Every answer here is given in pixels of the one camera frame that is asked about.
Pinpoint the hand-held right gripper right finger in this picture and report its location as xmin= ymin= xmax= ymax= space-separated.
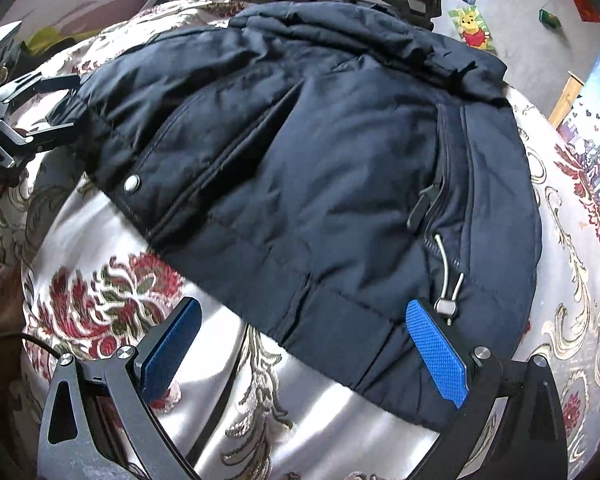
xmin=405 ymin=299 xmax=568 ymax=480

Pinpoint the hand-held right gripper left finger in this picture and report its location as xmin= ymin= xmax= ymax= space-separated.
xmin=36 ymin=296 xmax=203 ymax=480

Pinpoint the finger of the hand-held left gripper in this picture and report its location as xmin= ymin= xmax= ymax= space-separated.
xmin=0 ymin=74 xmax=81 ymax=106
xmin=0 ymin=100 xmax=88 ymax=166

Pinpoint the dark navy padded jacket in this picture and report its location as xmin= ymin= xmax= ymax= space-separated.
xmin=72 ymin=0 xmax=543 ymax=433

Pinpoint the yellow-green cloth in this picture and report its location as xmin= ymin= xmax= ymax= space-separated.
xmin=22 ymin=25 xmax=83 ymax=56

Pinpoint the floral satin bedspread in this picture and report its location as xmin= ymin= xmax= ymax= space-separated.
xmin=0 ymin=0 xmax=600 ymax=480

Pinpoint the light wooden board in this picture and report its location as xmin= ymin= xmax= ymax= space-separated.
xmin=547 ymin=72 xmax=588 ymax=128

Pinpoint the yellow bear poster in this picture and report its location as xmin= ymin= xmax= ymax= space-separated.
xmin=447 ymin=5 xmax=496 ymax=53

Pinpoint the red paper square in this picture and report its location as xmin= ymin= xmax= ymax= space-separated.
xmin=569 ymin=0 xmax=600 ymax=23

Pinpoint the black cable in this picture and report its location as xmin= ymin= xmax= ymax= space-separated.
xmin=0 ymin=332 xmax=63 ymax=361

